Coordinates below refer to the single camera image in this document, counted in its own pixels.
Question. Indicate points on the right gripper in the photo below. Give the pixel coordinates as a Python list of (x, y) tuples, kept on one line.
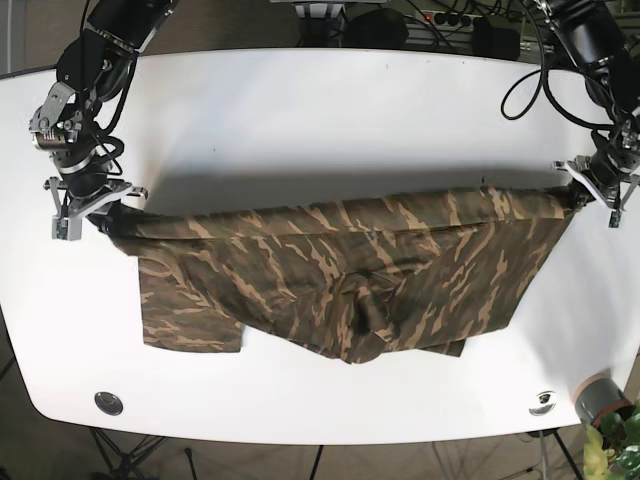
[(89, 182)]

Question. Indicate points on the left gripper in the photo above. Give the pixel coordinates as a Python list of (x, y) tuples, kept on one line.
[(610, 175)]

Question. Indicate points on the camouflage T-shirt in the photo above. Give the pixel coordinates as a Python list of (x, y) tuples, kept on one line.
[(348, 280)]

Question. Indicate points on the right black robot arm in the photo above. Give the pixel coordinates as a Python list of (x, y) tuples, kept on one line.
[(75, 123)]

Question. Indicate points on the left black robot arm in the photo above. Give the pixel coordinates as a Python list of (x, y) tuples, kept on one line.
[(601, 55)]

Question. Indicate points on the left metal table grommet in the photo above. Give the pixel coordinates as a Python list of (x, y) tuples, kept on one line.
[(108, 403)]

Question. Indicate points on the metal table grommet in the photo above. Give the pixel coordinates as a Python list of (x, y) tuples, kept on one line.
[(543, 403), (108, 403)]

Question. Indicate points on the grey plant pot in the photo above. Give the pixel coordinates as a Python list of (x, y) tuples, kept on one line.
[(599, 395)]

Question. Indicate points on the right metal table grommet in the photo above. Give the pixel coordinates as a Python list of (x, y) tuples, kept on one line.
[(543, 403)]

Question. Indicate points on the green plant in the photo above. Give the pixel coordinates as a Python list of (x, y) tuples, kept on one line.
[(612, 447)]

